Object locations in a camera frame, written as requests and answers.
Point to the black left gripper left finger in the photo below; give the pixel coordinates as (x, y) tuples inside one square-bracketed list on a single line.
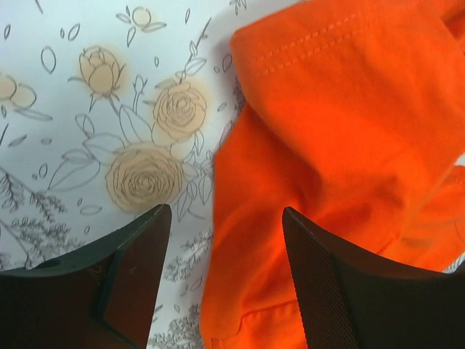
[(101, 295)]

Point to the orange t shirt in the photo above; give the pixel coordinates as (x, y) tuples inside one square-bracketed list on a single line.
[(354, 116)]

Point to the floral patterned table mat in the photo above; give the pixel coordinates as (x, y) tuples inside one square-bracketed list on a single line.
[(108, 109)]

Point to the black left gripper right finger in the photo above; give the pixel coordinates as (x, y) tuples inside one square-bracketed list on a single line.
[(351, 298)]

